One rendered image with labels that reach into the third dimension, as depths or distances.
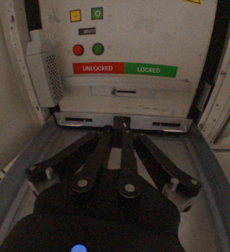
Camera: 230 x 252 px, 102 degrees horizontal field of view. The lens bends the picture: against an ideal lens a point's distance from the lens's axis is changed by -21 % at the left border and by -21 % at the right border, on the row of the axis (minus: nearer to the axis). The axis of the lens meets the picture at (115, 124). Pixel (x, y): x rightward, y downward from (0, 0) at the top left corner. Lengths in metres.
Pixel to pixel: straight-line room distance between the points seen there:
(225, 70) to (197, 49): 0.10
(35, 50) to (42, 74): 0.06
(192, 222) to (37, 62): 0.52
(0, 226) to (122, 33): 0.58
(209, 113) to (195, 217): 0.32
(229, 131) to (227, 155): 0.17
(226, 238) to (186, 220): 0.11
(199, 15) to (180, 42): 0.09
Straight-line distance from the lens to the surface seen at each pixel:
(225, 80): 0.45
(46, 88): 0.34
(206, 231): 0.37
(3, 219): 0.41
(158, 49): 0.38
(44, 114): 0.51
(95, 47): 0.37
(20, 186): 0.42
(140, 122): 0.44
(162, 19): 0.38
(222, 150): 0.66
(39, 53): 0.32
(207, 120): 0.49
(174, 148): 0.46
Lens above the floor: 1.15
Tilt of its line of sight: 37 degrees down
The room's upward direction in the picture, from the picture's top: straight up
